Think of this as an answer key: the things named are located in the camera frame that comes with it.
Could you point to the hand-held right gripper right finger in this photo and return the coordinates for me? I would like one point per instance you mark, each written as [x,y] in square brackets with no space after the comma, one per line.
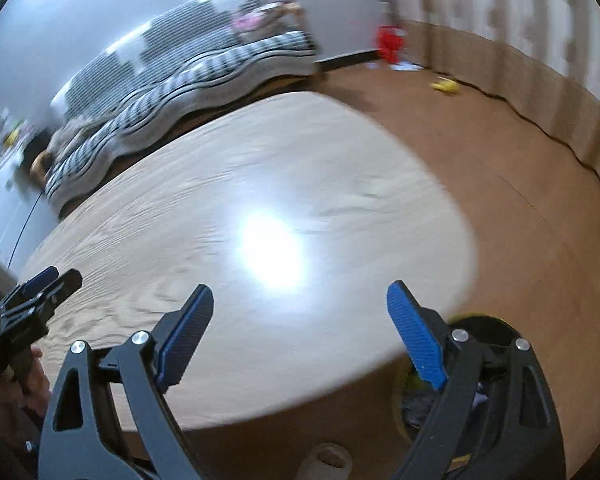
[415,335]

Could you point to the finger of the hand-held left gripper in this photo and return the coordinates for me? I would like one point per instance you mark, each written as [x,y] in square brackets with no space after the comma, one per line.
[62,287]
[40,279]

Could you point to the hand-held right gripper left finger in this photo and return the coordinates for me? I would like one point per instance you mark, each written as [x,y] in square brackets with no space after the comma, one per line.
[187,335]

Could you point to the black yellow-rimmed trash bin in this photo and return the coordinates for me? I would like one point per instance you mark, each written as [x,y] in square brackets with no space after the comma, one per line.
[412,410]

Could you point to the person's left forearm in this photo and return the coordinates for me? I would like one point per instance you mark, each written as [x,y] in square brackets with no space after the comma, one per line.
[0,455]

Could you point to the person's left hand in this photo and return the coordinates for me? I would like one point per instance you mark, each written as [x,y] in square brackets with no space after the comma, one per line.
[37,385]

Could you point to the white drawer cabinet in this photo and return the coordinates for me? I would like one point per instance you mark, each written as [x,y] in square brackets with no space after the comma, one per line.
[5,210]

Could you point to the crumpled beige clothing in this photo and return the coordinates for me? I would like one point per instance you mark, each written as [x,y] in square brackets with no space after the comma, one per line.
[70,135]

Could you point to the beige round object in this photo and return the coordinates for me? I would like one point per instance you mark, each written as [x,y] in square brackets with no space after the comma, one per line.
[325,462]

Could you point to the black white striped sofa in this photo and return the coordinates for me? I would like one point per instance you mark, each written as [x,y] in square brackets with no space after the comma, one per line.
[180,90]

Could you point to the yellow toy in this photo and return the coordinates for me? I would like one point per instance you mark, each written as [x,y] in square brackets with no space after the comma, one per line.
[447,85]

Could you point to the white paper scraps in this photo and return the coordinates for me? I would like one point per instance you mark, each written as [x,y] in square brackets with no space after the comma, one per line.
[405,66]

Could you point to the red bag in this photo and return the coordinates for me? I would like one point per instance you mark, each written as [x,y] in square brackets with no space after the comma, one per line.
[389,42]

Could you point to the pink printed cushion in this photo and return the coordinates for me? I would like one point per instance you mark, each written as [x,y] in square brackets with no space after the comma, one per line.
[250,20]

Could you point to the beige striped curtain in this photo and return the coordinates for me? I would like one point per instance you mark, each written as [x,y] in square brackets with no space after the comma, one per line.
[530,35]

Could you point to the wooden frame sofa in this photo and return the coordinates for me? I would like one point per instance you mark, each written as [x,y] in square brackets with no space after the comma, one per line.
[345,60]

